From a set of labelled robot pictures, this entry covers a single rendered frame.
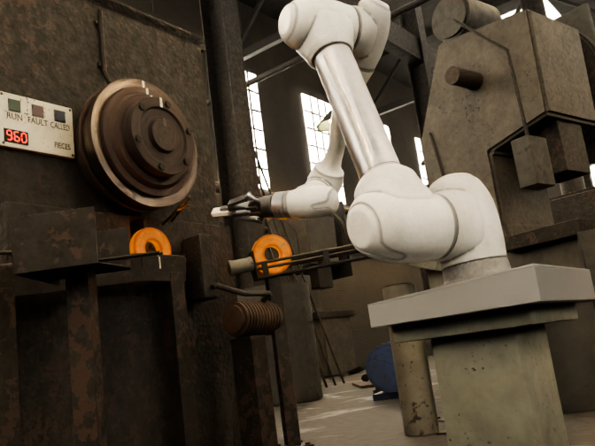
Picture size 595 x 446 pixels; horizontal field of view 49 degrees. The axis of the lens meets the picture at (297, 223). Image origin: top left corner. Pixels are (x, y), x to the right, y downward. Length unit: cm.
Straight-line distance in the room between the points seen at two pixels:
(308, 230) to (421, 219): 877
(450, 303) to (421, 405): 101
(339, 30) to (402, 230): 58
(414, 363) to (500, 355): 90
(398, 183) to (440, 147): 334
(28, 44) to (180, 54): 72
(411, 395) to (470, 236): 96
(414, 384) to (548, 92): 253
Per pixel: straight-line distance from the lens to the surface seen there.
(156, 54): 282
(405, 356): 236
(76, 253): 164
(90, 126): 227
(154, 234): 233
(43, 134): 232
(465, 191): 157
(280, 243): 251
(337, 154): 214
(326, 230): 1049
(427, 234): 144
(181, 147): 239
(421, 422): 237
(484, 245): 155
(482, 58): 469
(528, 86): 445
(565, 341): 255
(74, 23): 262
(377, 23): 185
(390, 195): 143
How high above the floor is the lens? 30
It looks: 12 degrees up
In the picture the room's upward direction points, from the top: 8 degrees counter-clockwise
